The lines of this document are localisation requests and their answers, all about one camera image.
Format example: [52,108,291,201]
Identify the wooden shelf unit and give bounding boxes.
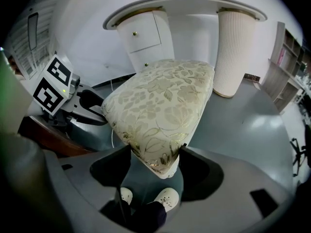
[261,20,307,114]

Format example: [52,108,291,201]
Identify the white curved desk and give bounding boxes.
[103,0,268,98]

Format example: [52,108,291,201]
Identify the black office chair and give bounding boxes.
[290,124,311,177]

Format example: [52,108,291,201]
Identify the black-framed long ceiling light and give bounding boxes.
[27,12,39,51]

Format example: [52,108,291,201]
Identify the white perforated shoe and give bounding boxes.
[120,187,133,204]
[155,187,180,213]

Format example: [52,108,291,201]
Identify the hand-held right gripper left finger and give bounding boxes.
[89,145,132,187]

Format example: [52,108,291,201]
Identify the cream upholstered stool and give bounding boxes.
[101,59,216,180]

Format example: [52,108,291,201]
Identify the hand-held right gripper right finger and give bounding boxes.
[178,143,225,203]

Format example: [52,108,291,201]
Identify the person's black trousers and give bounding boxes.
[121,200,169,233]

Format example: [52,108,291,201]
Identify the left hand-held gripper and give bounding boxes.
[33,54,108,127]

